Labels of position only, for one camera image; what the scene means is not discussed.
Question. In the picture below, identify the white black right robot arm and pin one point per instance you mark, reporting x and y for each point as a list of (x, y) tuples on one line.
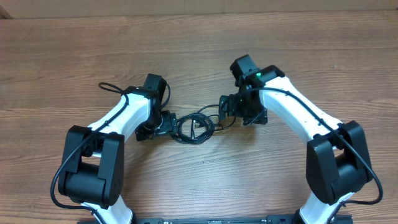
[(337, 159)]

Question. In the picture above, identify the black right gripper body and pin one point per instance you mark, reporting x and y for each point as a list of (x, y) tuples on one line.
[(252, 111)]

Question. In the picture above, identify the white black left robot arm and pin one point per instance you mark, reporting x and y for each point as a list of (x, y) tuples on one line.
[(91, 174)]

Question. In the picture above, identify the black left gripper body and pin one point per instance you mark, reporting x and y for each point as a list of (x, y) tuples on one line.
[(164, 124)]

